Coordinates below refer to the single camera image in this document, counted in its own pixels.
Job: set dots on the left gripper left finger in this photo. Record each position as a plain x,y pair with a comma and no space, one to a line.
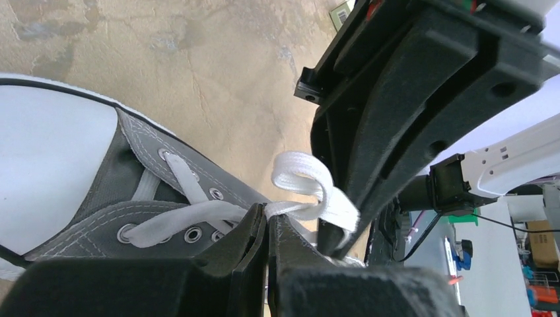
227,279

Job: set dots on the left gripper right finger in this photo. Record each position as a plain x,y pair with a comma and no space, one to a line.
304,283

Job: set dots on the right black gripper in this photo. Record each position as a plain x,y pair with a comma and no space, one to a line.
402,81

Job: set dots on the grey canvas sneaker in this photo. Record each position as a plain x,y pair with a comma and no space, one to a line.
83,176

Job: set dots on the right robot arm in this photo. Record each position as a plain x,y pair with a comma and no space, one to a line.
465,181

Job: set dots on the small white green box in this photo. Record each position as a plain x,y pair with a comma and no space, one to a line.
341,12

